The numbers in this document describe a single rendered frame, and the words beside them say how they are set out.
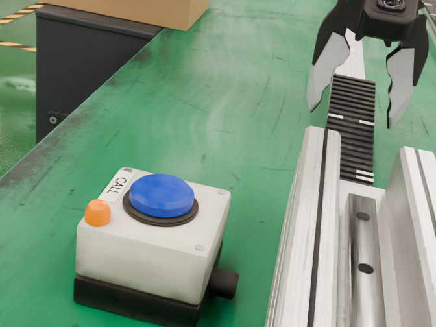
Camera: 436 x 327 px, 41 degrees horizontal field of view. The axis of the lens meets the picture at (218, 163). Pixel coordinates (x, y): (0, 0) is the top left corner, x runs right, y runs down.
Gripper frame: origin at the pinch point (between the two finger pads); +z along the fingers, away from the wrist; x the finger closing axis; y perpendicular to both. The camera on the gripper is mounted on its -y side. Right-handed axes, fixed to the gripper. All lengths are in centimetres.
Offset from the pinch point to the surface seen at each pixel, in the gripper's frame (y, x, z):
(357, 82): 8.2, -0.4, -1.0
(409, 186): -24.3, -2.5, -4.9
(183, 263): -34.0, 10.3, -1.8
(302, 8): 63, 9, 3
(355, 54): 25.5, -0.8, 0.4
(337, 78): 7.7, 2.0, -1.1
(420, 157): -19.5, -3.6, -5.1
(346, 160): -7.5, 0.0, 2.0
